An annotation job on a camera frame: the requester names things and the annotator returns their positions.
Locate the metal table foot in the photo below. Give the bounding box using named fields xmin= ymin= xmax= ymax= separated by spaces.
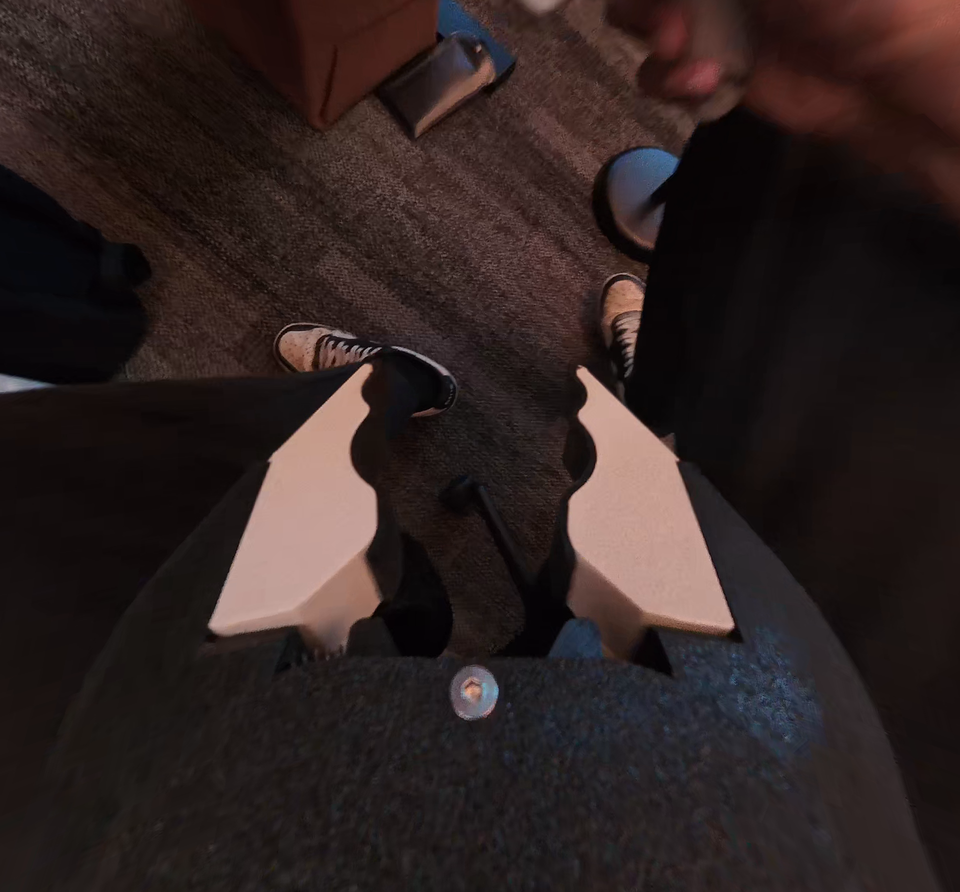
xmin=375 ymin=32 xmax=505 ymax=140

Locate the dark bulky object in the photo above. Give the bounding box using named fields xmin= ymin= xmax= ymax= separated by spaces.
xmin=0 ymin=166 xmax=153 ymax=385

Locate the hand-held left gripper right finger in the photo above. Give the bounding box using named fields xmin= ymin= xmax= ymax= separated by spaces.
xmin=553 ymin=364 xmax=738 ymax=658

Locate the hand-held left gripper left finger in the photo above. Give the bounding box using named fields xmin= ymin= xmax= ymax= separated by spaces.
xmin=207 ymin=362 xmax=404 ymax=654

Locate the person's right hand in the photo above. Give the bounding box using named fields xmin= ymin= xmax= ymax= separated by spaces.
xmin=609 ymin=0 xmax=960 ymax=212

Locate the brown cardboard box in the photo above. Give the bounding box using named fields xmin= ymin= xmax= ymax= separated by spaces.
xmin=126 ymin=0 xmax=448 ymax=132

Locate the blue floor sheet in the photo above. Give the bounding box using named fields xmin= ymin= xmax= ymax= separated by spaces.
xmin=437 ymin=0 xmax=519 ymax=94

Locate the person's right leg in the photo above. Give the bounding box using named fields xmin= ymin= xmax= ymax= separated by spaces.
xmin=624 ymin=108 xmax=960 ymax=892

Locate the black and white sneaker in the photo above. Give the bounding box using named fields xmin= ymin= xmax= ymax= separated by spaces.
xmin=599 ymin=272 xmax=648 ymax=384
xmin=273 ymin=322 xmax=459 ymax=419

